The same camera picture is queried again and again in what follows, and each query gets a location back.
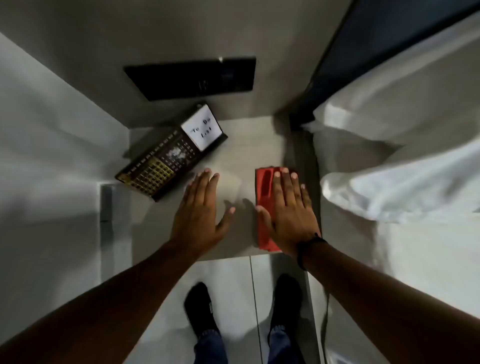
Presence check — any person's left hand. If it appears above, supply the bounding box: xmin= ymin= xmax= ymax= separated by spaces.
xmin=170 ymin=168 xmax=237 ymax=260

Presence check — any red cloth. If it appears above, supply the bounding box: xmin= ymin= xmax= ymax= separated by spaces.
xmin=255 ymin=166 xmax=283 ymax=253

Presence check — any dark blue headboard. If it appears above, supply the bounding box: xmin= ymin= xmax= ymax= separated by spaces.
xmin=290 ymin=0 xmax=480 ymax=130

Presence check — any person's right jeans leg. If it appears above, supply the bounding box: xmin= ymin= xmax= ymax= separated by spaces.
xmin=266 ymin=325 xmax=305 ymax=364

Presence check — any black desk calendar board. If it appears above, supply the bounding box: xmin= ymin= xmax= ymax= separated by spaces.
xmin=115 ymin=103 xmax=229 ymax=202

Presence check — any person's left forearm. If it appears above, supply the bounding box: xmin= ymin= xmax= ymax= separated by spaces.
xmin=0 ymin=240 xmax=200 ymax=364

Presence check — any person's right forearm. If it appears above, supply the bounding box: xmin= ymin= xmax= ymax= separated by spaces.
xmin=303 ymin=240 xmax=480 ymax=364

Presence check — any person's right hand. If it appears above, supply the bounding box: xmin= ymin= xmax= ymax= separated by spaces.
xmin=256 ymin=167 xmax=323 ymax=259

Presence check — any white pillow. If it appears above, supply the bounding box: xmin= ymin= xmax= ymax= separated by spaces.
xmin=301 ymin=11 xmax=480 ymax=148

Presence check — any person's left jeans leg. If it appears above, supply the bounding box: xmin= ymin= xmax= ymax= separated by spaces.
xmin=193 ymin=329 xmax=229 ymax=364

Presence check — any white paper note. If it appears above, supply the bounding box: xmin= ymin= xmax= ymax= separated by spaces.
xmin=181 ymin=104 xmax=224 ymax=152

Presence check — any white bed sheet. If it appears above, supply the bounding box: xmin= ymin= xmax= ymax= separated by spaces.
xmin=308 ymin=127 xmax=480 ymax=364

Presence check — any person's black shoe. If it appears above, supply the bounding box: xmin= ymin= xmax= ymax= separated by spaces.
xmin=269 ymin=273 xmax=303 ymax=332
xmin=183 ymin=282 xmax=221 ymax=339

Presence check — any white duvet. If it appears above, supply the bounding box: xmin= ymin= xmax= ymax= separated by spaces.
xmin=320 ymin=136 xmax=480 ymax=226

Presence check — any person's black left shoe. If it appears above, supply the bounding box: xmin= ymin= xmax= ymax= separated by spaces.
xmin=183 ymin=282 xmax=221 ymax=339

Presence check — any black wall panel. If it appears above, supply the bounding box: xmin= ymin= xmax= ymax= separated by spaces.
xmin=123 ymin=56 xmax=257 ymax=102

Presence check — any black wristband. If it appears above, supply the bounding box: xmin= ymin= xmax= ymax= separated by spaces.
xmin=296 ymin=233 xmax=327 ymax=271

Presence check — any person's black right shoe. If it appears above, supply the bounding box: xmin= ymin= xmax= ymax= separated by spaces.
xmin=269 ymin=273 xmax=303 ymax=332

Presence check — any person's jeans leg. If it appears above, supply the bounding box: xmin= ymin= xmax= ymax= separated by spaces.
xmin=193 ymin=329 xmax=229 ymax=364
xmin=266 ymin=325 xmax=305 ymax=364

